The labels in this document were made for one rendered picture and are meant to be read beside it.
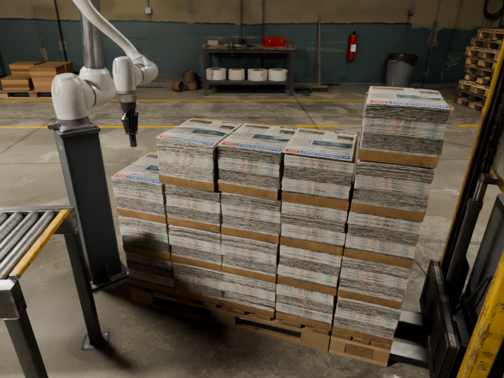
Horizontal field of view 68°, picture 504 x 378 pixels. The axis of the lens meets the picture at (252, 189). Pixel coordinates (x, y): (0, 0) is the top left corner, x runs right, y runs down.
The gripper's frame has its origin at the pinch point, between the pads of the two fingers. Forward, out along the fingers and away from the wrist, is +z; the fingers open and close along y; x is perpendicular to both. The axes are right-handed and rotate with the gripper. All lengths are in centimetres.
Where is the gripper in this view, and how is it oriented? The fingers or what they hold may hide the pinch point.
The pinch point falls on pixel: (133, 139)
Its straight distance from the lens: 208.6
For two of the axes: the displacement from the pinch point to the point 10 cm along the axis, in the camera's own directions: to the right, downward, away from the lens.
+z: -0.1, 9.0, 4.4
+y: 2.9, -4.1, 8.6
